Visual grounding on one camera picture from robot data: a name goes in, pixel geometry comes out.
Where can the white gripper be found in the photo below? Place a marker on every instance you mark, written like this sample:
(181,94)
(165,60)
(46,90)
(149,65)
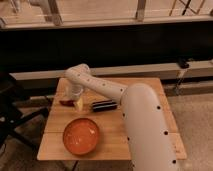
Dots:
(73,91)

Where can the red pepper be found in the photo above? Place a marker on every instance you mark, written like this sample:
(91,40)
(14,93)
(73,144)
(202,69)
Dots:
(67,103)

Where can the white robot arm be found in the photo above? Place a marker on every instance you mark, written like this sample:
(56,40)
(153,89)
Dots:
(149,142)

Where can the wooden folding table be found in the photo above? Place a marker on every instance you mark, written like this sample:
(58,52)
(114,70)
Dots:
(113,144)

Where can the black rectangular block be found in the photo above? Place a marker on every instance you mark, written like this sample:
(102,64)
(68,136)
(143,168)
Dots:
(104,105)

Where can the orange bowl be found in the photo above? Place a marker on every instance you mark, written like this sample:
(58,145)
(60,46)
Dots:
(81,136)

